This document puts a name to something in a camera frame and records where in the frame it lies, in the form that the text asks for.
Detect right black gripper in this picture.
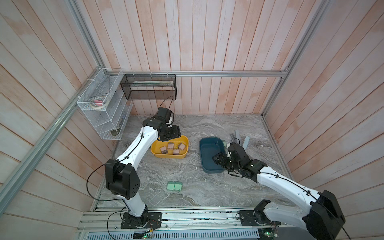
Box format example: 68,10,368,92
211,151,242,173

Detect yellow plastic storage box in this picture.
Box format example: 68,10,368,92
151,135,189,159

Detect teal plastic storage box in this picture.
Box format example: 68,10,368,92
199,137,225,174

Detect green plug cube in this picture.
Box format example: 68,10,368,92
174,182,183,191
167,181,175,191

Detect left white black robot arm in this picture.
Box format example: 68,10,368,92
105,107,181,217

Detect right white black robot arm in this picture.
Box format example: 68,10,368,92
212,143,346,240

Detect light blue cylinder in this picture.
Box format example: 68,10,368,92
242,136,250,149

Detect grey rectangular bar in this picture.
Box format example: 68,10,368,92
235,130,240,140

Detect tape roll on shelf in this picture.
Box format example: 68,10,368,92
89,96,110,110

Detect black mesh wall basket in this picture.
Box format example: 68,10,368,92
120,74,177,101

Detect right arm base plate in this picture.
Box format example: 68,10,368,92
236,210,282,227

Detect white wire wall shelf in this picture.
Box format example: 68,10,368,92
77,68,132,140

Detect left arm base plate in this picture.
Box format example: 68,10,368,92
121,212,162,230

